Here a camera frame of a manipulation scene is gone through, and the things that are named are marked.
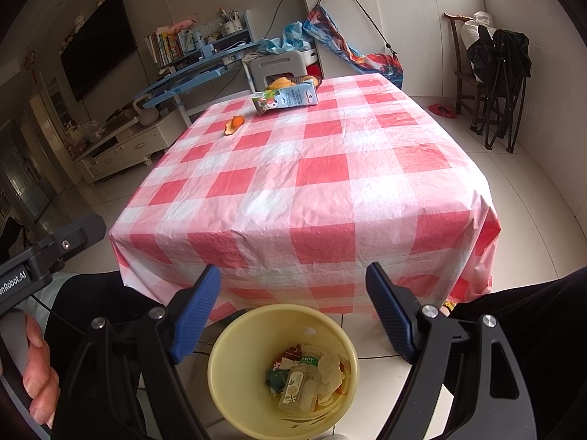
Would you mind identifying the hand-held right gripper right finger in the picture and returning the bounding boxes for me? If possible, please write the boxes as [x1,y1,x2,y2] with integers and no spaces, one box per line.
[365,261,537,440]

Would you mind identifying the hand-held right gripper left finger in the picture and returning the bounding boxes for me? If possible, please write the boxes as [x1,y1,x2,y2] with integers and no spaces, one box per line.
[50,264,222,440]

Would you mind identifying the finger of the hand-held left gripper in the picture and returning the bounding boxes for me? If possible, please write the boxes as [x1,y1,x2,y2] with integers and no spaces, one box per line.
[32,213,107,280]

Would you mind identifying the yellow plastic bin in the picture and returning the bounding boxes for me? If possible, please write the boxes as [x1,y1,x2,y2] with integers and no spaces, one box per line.
[207,303,359,439]

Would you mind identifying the large white tissue paper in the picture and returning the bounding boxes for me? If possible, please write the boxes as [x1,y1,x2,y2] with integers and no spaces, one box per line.
[316,348,346,395]

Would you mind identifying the clear plastic bottle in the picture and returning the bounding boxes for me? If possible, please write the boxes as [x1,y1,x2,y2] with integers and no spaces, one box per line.
[277,353,322,411]

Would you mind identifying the blue milk carton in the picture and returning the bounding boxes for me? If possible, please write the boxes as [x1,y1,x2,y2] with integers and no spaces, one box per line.
[275,80,320,110]

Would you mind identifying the person's left hand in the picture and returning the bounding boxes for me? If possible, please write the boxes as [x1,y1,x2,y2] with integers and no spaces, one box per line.
[21,314,60,427]

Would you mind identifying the white television stand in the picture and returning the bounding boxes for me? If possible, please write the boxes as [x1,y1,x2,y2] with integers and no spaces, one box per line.
[76,110,177,183]

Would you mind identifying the beige kettlebell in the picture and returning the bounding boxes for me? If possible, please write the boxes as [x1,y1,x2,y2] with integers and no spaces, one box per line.
[133,94,160,128]

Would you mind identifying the red white checked tablecloth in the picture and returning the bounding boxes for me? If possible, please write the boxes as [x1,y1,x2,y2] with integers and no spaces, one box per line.
[109,74,500,326]

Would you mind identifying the person's black trousers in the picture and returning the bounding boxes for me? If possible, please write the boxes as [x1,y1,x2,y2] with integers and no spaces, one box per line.
[43,266,587,440]

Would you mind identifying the blue study desk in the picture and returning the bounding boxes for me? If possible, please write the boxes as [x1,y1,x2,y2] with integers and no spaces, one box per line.
[133,9,262,127]

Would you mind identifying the black television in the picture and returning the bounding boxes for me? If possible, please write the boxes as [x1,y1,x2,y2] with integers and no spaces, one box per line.
[59,0,139,103]

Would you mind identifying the row of books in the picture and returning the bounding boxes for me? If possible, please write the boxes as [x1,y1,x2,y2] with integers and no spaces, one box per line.
[144,30,184,67]

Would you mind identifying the dark wicker fruit basket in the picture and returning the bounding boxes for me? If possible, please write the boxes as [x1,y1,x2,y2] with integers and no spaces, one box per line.
[263,73,324,90]

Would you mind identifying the colourful printed cloth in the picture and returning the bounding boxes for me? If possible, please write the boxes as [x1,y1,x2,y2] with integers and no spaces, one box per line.
[302,4,404,90]

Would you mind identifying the dark wooden chair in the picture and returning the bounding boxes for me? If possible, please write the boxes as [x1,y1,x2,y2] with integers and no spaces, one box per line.
[442,13,489,122]

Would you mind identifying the white pen holder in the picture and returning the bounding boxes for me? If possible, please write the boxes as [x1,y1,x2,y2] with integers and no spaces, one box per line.
[219,8,242,37]

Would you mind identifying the white plastic stool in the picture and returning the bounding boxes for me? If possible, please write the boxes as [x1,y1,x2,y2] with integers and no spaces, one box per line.
[249,50,307,95]

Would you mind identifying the black folding chair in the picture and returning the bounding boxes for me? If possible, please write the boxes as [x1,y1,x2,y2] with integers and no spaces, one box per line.
[468,25,533,153]

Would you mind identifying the teal patterned cloth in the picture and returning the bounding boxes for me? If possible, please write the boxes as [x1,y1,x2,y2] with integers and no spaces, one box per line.
[259,21,313,53]

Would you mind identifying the white cabinet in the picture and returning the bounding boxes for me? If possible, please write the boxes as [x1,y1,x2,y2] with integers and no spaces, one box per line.
[293,0,484,97]

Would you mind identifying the white sack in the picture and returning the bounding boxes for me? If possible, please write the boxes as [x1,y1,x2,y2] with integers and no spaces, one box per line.
[460,10,495,56]

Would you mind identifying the red wall ornament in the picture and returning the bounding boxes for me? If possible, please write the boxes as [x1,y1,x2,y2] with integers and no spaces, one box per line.
[25,46,40,82]

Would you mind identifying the black hanging cord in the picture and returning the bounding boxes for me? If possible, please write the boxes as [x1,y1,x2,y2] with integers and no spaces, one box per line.
[318,0,396,60]

